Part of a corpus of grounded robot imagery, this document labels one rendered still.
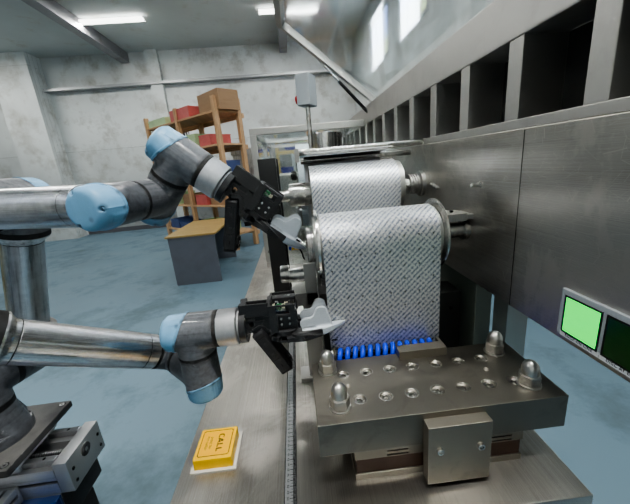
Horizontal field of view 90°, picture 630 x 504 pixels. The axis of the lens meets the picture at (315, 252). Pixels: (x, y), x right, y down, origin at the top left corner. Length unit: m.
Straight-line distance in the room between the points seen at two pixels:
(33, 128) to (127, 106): 2.26
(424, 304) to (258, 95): 9.24
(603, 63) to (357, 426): 0.57
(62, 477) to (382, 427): 0.82
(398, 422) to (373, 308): 0.22
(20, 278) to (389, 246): 0.89
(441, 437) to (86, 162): 10.79
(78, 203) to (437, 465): 0.69
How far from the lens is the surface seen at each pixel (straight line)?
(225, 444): 0.71
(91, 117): 10.88
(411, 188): 0.94
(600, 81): 0.54
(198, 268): 4.46
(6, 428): 1.15
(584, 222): 0.53
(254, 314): 0.64
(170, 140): 0.68
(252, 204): 0.64
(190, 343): 0.67
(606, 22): 0.55
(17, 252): 1.03
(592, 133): 0.52
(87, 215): 0.61
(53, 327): 0.73
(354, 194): 0.84
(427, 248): 0.66
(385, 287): 0.66
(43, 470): 1.14
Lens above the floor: 1.42
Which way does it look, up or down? 16 degrees down
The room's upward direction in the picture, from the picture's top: 5 degrees counter-clockwise
